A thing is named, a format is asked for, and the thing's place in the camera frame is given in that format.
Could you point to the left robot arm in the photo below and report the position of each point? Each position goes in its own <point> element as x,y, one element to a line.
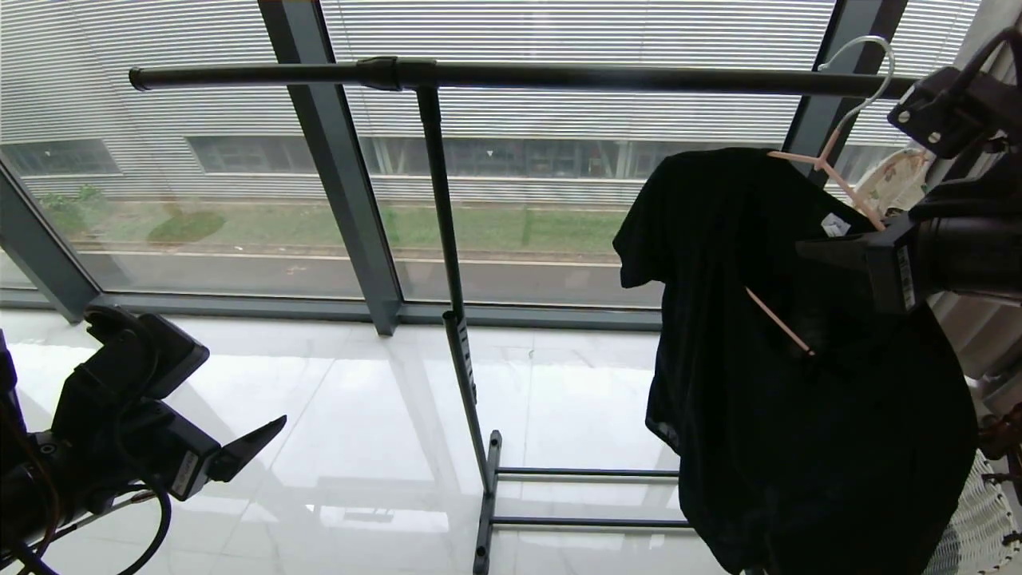
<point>32,479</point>

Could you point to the beige curtain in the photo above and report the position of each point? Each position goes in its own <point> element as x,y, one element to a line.
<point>990,343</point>

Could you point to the black garment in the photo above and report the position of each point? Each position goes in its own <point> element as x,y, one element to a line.
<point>798,439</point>

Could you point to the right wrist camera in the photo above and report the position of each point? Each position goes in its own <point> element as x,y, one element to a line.
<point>950,112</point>

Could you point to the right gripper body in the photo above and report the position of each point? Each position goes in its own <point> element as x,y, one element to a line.
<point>958,255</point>

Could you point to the cream printed garment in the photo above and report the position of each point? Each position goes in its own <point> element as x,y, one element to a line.
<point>894,180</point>

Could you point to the window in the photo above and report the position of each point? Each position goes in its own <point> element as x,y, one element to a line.
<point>335,176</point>

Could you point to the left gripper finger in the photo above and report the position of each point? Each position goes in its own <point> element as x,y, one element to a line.
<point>243,447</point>

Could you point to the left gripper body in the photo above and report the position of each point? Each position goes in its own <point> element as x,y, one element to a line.
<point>172,459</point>

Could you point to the pink clothes hanger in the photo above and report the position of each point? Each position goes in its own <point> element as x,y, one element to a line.
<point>778,320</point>

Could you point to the white laundry basket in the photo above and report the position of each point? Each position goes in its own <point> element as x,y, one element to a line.
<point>974,527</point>

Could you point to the black clothes rack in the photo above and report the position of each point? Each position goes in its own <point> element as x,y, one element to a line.
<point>559,77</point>

